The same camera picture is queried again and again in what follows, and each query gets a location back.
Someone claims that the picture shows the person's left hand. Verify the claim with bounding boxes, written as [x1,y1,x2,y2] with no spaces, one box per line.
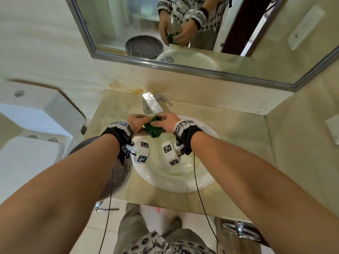
[126,113,154,137]

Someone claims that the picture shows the person's right hand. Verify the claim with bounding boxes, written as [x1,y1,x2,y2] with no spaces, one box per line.
[156,112,180,134]

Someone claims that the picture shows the green cloth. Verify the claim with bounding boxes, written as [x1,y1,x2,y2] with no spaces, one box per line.
[144,115,162,139]

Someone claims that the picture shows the dark round metal tray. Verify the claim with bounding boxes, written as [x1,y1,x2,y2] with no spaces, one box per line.
[67,136,133,201]

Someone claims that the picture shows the person's right forearm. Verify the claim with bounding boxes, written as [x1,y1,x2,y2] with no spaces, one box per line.
[190,131,339,254]

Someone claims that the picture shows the person's left forearm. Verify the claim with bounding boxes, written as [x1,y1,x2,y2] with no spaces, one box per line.
[0,133,121,254]

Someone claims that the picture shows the white round sink basin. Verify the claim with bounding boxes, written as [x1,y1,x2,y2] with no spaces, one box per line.
[131,115,222,193]

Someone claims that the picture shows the black wristband with marker tags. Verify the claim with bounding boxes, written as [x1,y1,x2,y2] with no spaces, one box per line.
[100,120,134,166]
[173,120,204,156]

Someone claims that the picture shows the chrome square faucet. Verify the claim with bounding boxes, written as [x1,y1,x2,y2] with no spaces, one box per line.
[142,92,166,115]

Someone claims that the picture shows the grey trousers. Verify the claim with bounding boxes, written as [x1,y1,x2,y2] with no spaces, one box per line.
[113,203,212,254]

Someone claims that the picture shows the white toilet tank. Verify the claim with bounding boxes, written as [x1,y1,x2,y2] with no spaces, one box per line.
[0,80,87,138]

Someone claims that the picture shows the white toilet lid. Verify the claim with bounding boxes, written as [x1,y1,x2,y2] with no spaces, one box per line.
[0,136,65,204]

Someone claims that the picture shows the patterned white shirt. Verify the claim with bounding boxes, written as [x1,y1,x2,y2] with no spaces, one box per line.
[123,230,216,254]

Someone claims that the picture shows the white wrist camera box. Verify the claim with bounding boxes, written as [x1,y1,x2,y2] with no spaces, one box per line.
[161,141,185,166]
[133,141,151,164]

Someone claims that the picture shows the black cable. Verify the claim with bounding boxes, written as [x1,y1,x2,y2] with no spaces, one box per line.
[98,169,114,254]
[193,153,226,254]

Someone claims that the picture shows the chrome towel ring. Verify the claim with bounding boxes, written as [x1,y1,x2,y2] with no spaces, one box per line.
[93,201,120,212]
[222,221,261,241]

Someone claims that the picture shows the metal framed wall mirror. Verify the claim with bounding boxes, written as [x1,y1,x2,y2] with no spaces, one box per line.
[64,0,339,92]

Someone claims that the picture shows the white wall socket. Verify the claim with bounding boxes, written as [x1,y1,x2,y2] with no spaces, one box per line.
[325,115,339,145]

